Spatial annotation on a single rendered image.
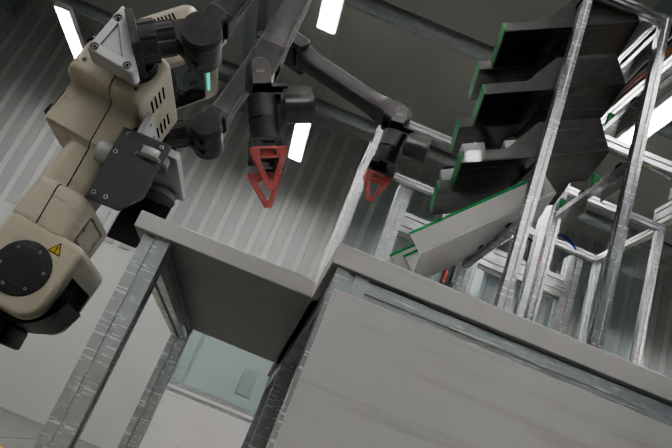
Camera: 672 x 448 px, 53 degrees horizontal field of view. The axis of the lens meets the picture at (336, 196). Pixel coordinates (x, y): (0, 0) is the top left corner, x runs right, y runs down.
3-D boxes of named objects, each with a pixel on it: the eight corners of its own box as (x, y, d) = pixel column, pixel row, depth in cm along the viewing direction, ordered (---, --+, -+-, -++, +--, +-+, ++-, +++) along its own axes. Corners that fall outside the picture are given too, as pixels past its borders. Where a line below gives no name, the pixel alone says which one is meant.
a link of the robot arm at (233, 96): (262, 45, 198) (261, 18, 189) (304, 60, 196) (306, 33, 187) (187, 154, 173) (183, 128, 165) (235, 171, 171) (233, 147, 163)
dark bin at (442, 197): (438, 191, 140) (433, 159, 143) (430, 215, 152) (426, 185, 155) (571, 180, 140) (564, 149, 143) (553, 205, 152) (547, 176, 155)
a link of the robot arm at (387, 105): (280, 65, 194) (280, 36, 185) (293, 55, 197) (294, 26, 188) (398, 146, 180) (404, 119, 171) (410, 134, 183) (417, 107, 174)
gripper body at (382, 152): (386, 186, 175) (395, 162, 178) (395, 171, 165) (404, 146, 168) (363, 176, 175) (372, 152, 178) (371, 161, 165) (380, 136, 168)
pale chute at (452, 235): (420, 253, 118) (408, 232, 120) (413, 276, 130) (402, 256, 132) (557, 192, 123) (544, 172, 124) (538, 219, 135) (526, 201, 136)
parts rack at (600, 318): (481, 344, 108) (586, -24, 138) (420, 368, 141) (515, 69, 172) (602, 393, 108) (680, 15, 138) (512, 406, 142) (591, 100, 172)
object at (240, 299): (133, 225, 108) (141, 209, 109) (173, 321, 191) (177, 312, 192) (535, 389, 109) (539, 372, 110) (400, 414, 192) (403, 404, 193)
